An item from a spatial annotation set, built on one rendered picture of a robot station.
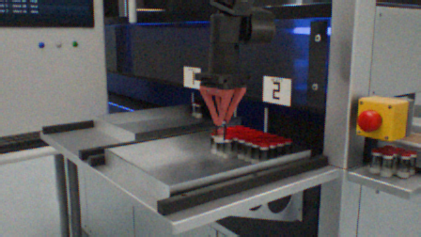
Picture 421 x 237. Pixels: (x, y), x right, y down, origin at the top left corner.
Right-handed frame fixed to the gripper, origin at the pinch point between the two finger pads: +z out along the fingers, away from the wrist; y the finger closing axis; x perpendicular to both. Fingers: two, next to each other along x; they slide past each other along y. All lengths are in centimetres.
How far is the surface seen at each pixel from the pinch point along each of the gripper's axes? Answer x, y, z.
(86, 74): 83, 29, 1
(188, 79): 34.2, 29.9, -2.2
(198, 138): 14.7, 11.4, 8.8
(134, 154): 19.2, -5.0, 10.2
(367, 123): -24.4, 10.9, -1.7
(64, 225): 93, 23, 63
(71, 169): 93, 27, 40
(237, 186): -9.0, -7.1, 9.2
